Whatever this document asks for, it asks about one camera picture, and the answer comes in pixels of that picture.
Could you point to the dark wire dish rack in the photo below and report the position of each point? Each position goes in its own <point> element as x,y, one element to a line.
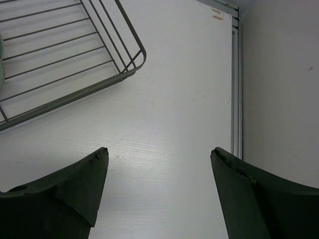
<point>59,51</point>

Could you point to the light green floral plate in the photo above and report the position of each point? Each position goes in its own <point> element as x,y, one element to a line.
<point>2,71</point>

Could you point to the aluminium table frame rail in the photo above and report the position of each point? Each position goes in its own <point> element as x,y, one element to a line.
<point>233,9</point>

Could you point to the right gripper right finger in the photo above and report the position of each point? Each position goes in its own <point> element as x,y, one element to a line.
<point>257,204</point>

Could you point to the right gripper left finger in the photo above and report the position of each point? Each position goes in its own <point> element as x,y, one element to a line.
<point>60,205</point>

